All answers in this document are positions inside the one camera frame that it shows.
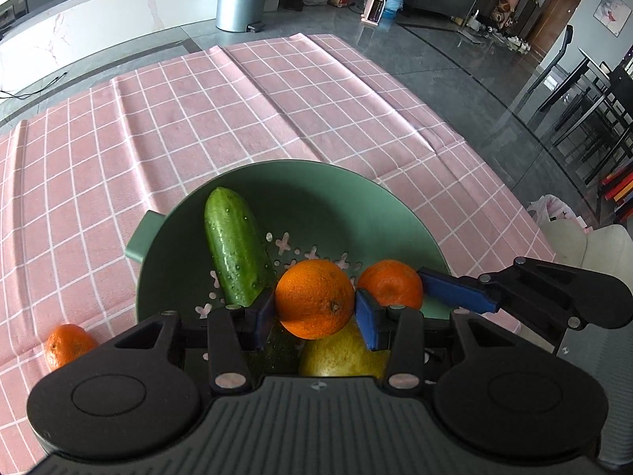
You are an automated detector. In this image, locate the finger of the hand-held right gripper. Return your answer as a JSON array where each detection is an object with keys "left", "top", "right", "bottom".
[{"left": 418, "top": 256, "right": 582, "bottom": 330}]

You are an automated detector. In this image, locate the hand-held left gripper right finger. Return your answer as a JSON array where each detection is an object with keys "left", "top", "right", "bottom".
[{"left": 355, "top": 291, "right": 526, "bottom": 397}]

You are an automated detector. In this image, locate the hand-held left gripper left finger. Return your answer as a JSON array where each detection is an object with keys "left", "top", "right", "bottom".
[{"left": 113, "top": 288, "right": 276, "bottom": 397}]

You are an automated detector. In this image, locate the small tangerine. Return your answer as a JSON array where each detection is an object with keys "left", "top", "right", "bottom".
[
  {"left": 357, "top": 260, "right": 425, "bottom": 310},
  {"left": 44, "top": 324, "right": 100, "bottom": 372}
]

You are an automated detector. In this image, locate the large orange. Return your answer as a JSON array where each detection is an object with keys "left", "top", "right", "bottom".
[{"left": 274, "top": 258, "right": 357, "bottom": 340}]

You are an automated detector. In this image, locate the green colander bowl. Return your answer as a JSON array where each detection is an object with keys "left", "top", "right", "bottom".
[{"left": 125, "top": 159, "right": 453, "bottom": 381}]

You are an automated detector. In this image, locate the yellow-green pear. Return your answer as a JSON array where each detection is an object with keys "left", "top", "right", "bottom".
[{"left": 298, "top": 319, "right": 389, "bottom": 379}]

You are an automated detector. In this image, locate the white sofa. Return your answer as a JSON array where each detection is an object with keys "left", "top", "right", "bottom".
[{"left": 536, "top": 218, "right": 633, "bottom": 283}]

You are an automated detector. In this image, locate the green cucumber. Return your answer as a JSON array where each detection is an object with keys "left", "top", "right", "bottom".
[{"left": 204, "top": 187, "right": 277, "bottom": 308}]

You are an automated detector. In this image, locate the black dining chair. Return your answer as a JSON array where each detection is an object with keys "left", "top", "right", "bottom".
[
  {"left": 517, "top": 25, "right": 577, "bottom": 124},
  {"left": 551, "top": 52, "right": 633, "bottom": 186}
]

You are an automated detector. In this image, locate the pink checked tablecloth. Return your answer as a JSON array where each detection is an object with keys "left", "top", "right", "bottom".
[{"left": 0, "top": 34, "right": 557, "bottom": 466}]

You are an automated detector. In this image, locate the dark dining table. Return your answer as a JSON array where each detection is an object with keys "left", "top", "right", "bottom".
[{"left": 576, "top": 47, "right": 633, "bottom": 92}]

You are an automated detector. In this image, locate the brown door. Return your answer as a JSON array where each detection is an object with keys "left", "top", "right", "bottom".
[{"left": 531, "top": 0, "right": 584, "bottom": 60}]

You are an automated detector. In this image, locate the pink space heater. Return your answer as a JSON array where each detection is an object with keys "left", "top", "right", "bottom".
[{"left": 360, "top": 0, "right": 387, "bottom": 25}]

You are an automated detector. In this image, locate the white marble TV cabinet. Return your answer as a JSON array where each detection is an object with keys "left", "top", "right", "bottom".
[{"left": 0, "top": 0, "right": 278, "bottom": 95}]

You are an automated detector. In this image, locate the framed wall picture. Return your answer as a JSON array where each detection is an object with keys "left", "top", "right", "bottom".
[{"left": 596, "top": 0, "right": 630, "bottom": 38}]

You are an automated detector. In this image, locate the black power cable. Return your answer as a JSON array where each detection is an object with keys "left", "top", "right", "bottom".
[{"left": 0, "top": 72, "right": 67, "bottom": 101}]

